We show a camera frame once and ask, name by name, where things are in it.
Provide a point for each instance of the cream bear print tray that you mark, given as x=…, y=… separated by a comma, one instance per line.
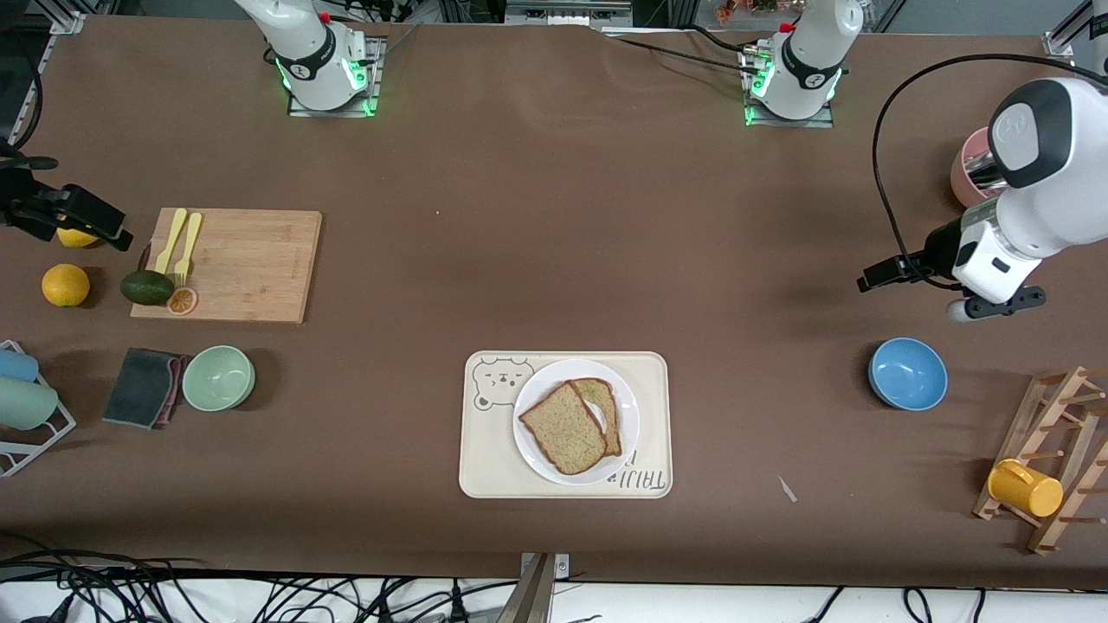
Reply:
x=485, y=450

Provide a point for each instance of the fried egg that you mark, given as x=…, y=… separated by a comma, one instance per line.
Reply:
x=597, y=415

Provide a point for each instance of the white round plate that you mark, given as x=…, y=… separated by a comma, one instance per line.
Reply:
x=629, y=424

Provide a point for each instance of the metal spoon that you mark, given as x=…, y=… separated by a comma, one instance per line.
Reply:
x=987, y=173

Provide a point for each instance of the oval yellow lemon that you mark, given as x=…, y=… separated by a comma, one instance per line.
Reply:
x=76, y=239

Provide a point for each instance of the pale green cup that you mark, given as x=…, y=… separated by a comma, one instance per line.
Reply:
x=26, y=404

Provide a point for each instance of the yellow plastic fork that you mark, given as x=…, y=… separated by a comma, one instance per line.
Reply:
x=189, y=247

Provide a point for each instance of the brown bread slice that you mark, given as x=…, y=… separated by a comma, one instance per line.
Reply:
x=597, y=387
x=563, y=428

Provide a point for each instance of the wooden mug rack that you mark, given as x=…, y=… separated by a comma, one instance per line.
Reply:
x=1043, y=415

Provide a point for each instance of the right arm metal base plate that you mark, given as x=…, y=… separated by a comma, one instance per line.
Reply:
x=374, y=82

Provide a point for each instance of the yellow mug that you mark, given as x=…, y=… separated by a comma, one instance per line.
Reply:
x=1026, y=489

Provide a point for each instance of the pale green bowl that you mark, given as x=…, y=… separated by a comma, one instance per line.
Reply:
x=218, y=378

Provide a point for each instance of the grey metal box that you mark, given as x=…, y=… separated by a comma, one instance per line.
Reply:
x=563, y=13

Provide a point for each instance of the dark grey cloth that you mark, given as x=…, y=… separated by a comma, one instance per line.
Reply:
x=138, y=385

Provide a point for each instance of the colourful toy pile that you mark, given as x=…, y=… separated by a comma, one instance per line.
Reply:
x=744, y=9

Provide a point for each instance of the metal mount bracket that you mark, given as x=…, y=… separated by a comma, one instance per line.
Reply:
x=537, y=597

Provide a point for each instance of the round yellow citrus fruit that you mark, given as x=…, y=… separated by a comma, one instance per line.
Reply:
x=66, y=286

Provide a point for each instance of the aluminium frame bracket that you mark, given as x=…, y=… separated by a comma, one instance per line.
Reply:
x=69, y=23
x=1060, y=43

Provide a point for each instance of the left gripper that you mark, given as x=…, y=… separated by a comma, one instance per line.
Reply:
x=937, y=245

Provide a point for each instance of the light blue cup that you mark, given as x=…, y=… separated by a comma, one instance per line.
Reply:
x=17, y=365

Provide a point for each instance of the small white tape scrap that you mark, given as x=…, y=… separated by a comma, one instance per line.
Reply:
x=787, y=489

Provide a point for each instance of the green avocado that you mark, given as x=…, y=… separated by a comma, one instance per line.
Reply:
x=147, y=288

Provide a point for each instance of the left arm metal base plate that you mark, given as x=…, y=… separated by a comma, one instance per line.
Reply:
x=818, y=121

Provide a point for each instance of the pink bowl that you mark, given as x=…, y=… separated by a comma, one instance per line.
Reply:
x=974, y=143

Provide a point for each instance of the wooden cutting board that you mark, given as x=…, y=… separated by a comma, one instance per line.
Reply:
x=251, y=260

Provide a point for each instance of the blue bowl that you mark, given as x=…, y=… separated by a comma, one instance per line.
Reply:
x=907, y=374

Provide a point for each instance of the orange fruit half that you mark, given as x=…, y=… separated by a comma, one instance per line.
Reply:
x=182, y=301

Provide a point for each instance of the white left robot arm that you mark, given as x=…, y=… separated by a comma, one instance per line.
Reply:
x=1065, y=208

